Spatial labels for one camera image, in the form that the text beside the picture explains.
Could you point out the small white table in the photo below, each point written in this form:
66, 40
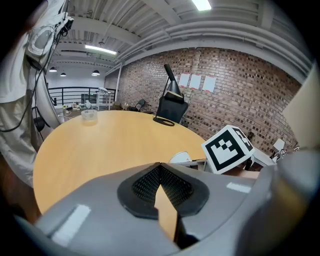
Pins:
103, 93

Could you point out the person's white printed t-shirt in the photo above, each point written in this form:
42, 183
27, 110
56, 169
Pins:
303, 112

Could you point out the white printed cup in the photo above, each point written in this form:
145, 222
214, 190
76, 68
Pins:
180, 157

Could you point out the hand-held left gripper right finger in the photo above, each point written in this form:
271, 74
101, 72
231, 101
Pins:
220, 200

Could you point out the black office chair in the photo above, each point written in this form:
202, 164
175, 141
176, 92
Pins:
172, 110

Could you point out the white wall paper sheet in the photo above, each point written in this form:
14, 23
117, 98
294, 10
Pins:
209, 83
195, 81
184, 80

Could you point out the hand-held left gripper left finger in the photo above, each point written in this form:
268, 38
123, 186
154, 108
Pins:
100, 215

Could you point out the black folding chair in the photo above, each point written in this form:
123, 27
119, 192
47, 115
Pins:
140, 105

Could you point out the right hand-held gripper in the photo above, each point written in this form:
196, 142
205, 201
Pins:
225, 150

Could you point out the black pendant lamp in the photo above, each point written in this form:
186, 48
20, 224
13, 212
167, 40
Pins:
96, 72
52, 70
63, 74

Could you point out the person's right forearm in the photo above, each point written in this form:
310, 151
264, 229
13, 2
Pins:
246, 173

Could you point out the clear plastic container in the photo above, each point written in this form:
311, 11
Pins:
89, 117

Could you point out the long ceiling light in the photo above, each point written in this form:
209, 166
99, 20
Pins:
202, 4
100, 49

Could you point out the black metal railing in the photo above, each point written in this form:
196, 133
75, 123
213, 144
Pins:
75, 96

